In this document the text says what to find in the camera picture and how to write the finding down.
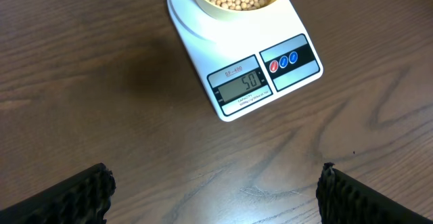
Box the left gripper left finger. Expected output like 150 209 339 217
1 163 116 224

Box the white digital kitchen scale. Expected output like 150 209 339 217
167 0 323 122

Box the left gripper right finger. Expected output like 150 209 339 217
316 162 432 224

